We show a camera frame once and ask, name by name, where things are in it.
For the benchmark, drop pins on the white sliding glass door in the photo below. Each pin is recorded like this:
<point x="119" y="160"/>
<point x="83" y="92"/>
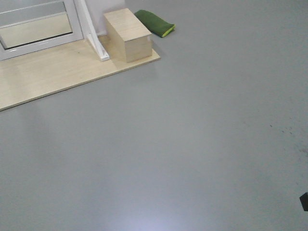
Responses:
<point x="28" y="26"/>

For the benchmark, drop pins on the black robot part at edge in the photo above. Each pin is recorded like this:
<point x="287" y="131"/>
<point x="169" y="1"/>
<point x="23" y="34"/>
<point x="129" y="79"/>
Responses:
<point x="304" y="201"/>

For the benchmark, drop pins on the light wooden box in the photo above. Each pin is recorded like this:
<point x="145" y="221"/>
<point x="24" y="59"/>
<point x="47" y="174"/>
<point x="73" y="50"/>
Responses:
<point x="131" y="38"/>

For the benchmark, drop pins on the green cushion bag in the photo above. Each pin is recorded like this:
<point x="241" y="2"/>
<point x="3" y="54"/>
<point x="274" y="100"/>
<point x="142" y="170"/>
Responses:
<point x="154" y="23"/>

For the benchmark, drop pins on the white diagonal support brace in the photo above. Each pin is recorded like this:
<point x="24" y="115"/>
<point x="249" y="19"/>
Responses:
<point x="100" y="50"/>

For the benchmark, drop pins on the light wooden base platform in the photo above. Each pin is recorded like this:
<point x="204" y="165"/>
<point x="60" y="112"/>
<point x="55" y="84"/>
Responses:
<point x="42" y="73"/>

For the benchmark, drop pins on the white door frame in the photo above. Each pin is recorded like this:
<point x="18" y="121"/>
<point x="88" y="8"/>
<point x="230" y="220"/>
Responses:
<point x="87" y="28"/>

